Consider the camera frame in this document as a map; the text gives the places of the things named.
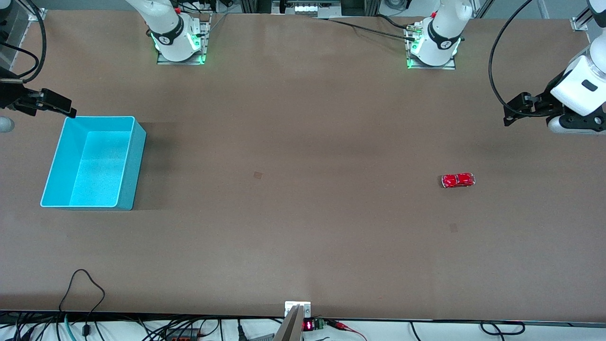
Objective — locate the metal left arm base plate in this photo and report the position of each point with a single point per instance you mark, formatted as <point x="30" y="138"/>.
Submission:
<point x="449" y="67"/>

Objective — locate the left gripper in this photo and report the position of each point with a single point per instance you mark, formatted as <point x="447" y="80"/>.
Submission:
<point x="546" y="103"/>

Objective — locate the small red LED display module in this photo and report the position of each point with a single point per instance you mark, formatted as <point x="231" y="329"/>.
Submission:
<point x="308" y="326"/>

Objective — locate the red beetle toy car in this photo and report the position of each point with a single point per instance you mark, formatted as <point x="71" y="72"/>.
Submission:
<point x="458" y="180"/>

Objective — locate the aluminium corner bracket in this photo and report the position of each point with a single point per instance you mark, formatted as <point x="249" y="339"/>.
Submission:
<point x="38" y="14"/>
<point x="580" y="23"/>

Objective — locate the blue plastic box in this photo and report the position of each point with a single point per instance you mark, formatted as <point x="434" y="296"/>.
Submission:
<point x="94" y="175"/>

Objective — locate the red and black clip lead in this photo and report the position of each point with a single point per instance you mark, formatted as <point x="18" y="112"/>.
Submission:
<point x="341" y="326"/>

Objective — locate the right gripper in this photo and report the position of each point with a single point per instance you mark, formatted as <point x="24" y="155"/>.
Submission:
<point x="10" y="96"/>

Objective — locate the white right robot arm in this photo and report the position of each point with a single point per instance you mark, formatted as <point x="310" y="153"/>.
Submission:
<point x="165" y="23"/>

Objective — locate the grey equipment with light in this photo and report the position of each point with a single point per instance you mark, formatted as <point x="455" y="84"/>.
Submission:
<point x="307" y="8"/>

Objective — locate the black orange power strip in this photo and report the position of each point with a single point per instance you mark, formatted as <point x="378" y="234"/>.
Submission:
<point x="182" y="334"/>

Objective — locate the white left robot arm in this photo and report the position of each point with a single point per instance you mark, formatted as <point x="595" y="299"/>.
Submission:
<point x="440" y="33"/>

